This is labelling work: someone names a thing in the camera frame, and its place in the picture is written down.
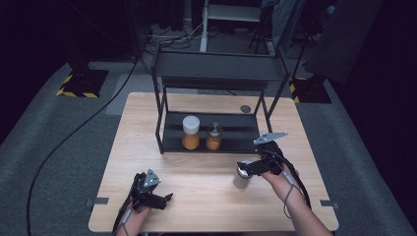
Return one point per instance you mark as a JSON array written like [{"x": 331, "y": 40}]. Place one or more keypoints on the silver-lidded jar of orange spice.
[{"x": 214, "y": 137}]

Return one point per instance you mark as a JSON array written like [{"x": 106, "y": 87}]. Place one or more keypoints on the white metal frame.
[{"x": 229, "y": 13}]

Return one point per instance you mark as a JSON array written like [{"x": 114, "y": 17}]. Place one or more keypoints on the white-lidded jar of orange powder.
[{"x": 191, "y": 134}]

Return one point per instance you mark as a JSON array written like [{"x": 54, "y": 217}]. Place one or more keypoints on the black metal two-tier rack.
[{"x": 209, "y": 131}]

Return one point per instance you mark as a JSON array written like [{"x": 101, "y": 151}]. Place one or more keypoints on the dark grey panel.
[{"x": 344, "y": 39}]

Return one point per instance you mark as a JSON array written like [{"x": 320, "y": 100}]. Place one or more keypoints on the black tripod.
[{"x": 260, "y": 32}]

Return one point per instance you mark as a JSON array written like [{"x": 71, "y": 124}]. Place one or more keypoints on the grey table edge bracket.
[
  {"x": 98, "y": 201},
  {"x": 328, "y": 204}
]

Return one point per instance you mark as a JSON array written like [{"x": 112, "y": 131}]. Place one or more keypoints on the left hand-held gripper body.
[{"x": 144, "y": 191}]

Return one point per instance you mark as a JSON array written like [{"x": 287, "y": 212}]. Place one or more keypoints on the person's right hand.
[{"x": 278, "y": 185}]

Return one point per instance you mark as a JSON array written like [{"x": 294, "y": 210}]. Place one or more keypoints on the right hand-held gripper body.
[{"x": 270, "y": 157}]

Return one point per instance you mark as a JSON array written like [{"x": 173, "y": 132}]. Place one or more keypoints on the grey round table grommet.
[{"x": 245, "y": 109}]

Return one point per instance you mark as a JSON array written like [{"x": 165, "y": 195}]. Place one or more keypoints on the person's left hand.
[{"x": 132, "y": 221}]

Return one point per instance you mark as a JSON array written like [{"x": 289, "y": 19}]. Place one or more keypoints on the black stand base striped tape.
[
  {"x": 309, "y": 90},
  {"x": 83, "y": 83}
]

